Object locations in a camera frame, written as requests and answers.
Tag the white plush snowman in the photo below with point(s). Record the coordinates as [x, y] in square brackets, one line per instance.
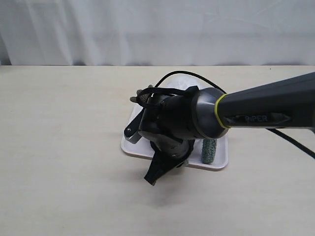
[180, 81]

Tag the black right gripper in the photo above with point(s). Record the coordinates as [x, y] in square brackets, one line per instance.
[168, 155]

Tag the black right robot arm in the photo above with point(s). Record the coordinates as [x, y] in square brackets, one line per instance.
[173, 119]

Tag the green knitted scarf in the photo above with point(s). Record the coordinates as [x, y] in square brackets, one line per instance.
[202, 155]

